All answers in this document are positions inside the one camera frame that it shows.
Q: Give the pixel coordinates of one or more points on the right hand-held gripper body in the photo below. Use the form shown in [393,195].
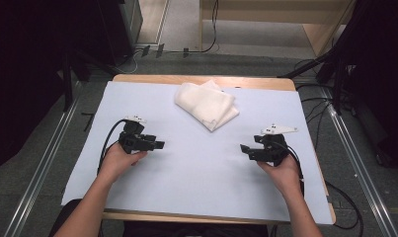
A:
[272,149]

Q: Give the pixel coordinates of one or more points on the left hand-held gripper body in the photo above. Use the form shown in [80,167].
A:
[133,140]

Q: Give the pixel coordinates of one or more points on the white mesh laundry bag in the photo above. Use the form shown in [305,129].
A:
[204,105]

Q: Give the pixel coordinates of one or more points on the person's right hand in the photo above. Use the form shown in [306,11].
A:
[283,174]

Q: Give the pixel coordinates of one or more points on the person's left hand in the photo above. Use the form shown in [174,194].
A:
[117,163]

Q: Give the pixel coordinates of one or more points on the light blue table mat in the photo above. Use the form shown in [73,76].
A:
[193,177]

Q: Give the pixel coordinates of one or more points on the wooden table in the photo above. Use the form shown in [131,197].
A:
[252,82]

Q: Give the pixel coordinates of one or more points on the black metal stand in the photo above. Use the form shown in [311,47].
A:
[67,85]
[338,85]

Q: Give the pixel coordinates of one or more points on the person's dark pants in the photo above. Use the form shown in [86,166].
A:
[199,231]

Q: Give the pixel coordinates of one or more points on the black cabinet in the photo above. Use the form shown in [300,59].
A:
[120,29]

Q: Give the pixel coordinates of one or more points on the black curtain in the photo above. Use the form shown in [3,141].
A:
[25,82]
[381,82]

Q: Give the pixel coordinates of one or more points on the light wooden desk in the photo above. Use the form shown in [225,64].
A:
[321,31]

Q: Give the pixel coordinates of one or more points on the small black floor bracket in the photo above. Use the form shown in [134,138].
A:
[89,119]

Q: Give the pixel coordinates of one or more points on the metal floor rail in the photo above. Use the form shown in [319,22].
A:
[45,164]
[361,171]

